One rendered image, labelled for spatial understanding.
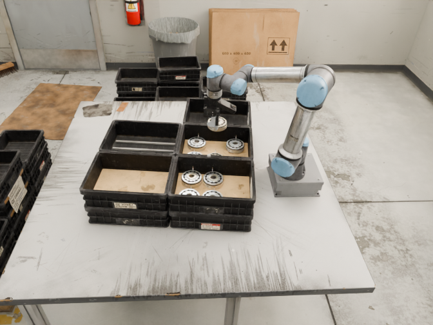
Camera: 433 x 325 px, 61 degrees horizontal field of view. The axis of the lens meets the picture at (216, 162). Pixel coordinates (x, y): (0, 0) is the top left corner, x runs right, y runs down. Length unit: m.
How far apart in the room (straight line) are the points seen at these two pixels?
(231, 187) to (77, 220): 0.78
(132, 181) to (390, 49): 4.27
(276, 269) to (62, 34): 4.00
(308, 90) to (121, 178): 1.01
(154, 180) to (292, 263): 0.77
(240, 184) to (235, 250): 0.34
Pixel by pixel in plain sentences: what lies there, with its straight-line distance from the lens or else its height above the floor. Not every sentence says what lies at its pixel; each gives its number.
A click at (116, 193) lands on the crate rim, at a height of 0.93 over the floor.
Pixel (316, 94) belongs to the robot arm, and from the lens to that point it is 1.54.
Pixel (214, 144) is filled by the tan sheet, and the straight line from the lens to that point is 2.13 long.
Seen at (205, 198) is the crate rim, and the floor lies 0.92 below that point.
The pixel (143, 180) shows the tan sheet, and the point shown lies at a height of 0.83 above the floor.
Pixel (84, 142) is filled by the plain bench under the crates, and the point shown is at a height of 0.70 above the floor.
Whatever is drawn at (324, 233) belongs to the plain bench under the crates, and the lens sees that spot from 1.91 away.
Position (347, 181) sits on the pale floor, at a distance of 3.38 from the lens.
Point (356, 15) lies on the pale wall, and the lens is 5.11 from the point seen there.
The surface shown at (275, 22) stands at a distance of 4.66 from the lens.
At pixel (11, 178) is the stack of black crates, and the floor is 0.52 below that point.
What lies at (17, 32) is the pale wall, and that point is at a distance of 5.17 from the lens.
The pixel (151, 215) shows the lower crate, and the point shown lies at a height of 0.78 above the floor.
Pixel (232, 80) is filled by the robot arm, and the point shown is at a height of 1.32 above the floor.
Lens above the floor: 2.08
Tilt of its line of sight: 39 degrees down
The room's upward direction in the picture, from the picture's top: 3 degrees clockwise
